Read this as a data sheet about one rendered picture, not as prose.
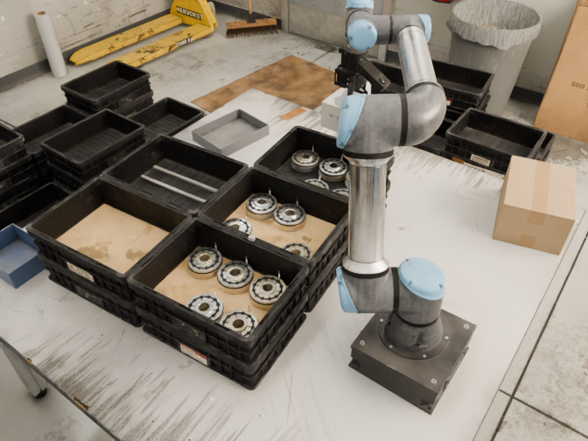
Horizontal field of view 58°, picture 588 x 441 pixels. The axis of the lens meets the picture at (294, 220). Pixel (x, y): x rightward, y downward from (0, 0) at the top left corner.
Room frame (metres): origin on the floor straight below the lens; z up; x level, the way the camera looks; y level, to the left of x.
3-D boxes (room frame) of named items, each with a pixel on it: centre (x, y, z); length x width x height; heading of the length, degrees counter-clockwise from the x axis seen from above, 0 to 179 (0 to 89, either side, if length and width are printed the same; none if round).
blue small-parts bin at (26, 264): (1.24, 0.92, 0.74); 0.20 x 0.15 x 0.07; 55
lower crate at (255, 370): (0.98, 0.20, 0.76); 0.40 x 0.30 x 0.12; 59
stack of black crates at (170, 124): (2.51, 0.72, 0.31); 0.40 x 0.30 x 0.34; 144
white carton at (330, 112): (1.52, -0.20, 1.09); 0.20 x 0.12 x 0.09; 54
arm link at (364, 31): (1.43, -0.20, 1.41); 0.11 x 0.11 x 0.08; 88
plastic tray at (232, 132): (1.99, 0.27, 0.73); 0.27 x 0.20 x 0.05; 134
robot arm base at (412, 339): (0.89, -0.32, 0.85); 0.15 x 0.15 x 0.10
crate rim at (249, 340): (0.98, 0.20, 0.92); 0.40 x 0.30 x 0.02; 59
